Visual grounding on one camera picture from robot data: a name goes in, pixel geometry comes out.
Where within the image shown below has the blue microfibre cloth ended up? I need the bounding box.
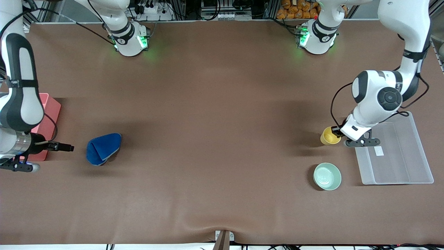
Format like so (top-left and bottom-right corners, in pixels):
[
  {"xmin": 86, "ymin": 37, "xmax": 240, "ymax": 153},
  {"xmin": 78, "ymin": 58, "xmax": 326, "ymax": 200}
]
[{"xmin": 86, "ymin": 133, "xmax": 123, "ymax": 166}]

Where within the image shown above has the yellow plastic cup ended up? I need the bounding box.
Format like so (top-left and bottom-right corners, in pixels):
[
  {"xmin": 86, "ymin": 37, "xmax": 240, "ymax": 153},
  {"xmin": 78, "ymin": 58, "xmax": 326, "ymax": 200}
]
[{"xmin": 320, "ymin": 126, "xmax": 342, "ymax": 145}]

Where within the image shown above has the pink plastic bin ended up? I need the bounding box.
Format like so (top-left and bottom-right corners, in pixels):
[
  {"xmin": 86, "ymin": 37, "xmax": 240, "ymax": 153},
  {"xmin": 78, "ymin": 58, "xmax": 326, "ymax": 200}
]
[{"xmin": 26, "ymin": 93, "xmax": 62, "ymax": 162}]

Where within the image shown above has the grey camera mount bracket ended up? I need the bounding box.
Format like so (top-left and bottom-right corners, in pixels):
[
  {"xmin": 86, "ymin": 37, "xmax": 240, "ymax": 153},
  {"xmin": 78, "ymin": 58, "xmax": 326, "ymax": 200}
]
[{"xmin": 212, "ymin": 230, "xmax": 235, "ymax": 250}]

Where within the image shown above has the clear plastic bin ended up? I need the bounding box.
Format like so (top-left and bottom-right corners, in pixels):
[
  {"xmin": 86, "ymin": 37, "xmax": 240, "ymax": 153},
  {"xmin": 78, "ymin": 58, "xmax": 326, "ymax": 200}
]
[{"xmin": 354, "ymin": 111, "xmax": 435, "ymax": 185}]

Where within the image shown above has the white power strip with plugs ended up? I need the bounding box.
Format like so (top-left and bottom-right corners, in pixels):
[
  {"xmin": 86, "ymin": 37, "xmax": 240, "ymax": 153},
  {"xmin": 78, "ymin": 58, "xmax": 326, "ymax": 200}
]
[{"xmin": 134, "ymin": 2, "xmax": 174, "ymax": 22}]

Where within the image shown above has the aluminium frame rail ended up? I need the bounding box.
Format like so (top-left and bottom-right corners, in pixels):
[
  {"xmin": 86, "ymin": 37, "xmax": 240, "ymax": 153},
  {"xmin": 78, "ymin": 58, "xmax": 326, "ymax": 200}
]
[{"xmin": 430, "ymin": 21, "xmax": 444, "ymax": 73}]

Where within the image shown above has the mint green bowl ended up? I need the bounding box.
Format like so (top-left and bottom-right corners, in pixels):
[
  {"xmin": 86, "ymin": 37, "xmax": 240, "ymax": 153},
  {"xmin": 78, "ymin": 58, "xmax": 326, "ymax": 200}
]
[{"xmin": 313, "ymin": 162, "xmax": 342, "ymax": 191}]

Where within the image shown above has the long white power strip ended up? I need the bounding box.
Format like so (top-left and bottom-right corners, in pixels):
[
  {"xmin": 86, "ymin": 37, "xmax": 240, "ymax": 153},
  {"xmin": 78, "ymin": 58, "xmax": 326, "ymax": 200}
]
[{"xmin": 201, "ymin": 11, "xmax": 252, "ymax": 21}]

